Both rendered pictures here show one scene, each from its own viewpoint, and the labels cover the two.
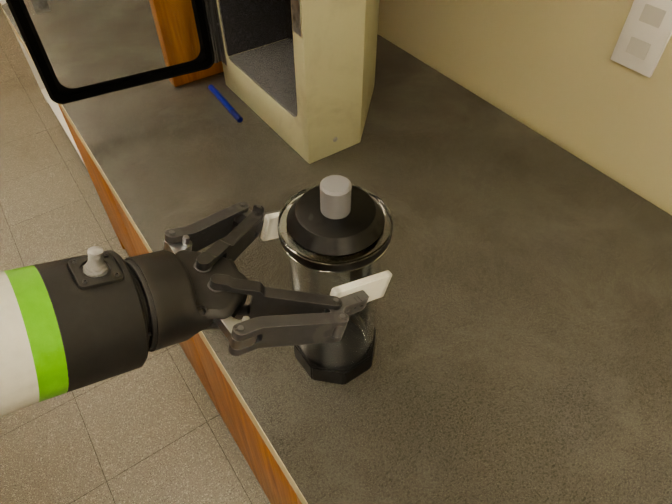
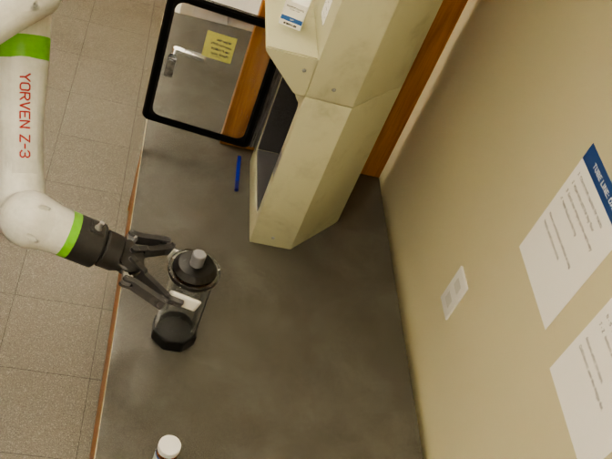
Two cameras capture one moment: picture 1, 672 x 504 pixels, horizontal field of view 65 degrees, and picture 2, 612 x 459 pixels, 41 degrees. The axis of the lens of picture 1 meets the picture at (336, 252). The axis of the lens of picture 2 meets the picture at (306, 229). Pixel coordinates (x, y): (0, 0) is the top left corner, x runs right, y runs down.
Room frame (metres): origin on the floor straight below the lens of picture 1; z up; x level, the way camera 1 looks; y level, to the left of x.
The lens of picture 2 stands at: (-0.70, -0.48, 2.40)
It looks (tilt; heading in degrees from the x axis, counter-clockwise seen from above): 42 degrees down; 16
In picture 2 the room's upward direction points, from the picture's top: 24 degrees clockwise
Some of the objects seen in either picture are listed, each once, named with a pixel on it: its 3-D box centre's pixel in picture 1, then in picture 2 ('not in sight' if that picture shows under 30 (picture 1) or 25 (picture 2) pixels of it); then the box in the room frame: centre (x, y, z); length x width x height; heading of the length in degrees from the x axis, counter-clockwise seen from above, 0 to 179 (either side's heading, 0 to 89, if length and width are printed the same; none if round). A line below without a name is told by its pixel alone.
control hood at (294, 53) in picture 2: not in sight; (284, 32); (0.82, 0.18, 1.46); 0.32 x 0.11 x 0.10; 35
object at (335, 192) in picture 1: (335, 211); (196, 264); (0.35, 0.00, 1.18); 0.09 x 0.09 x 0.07
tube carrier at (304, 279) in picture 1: (335, 290); (184, 300); (0.35, 0.00, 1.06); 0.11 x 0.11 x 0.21
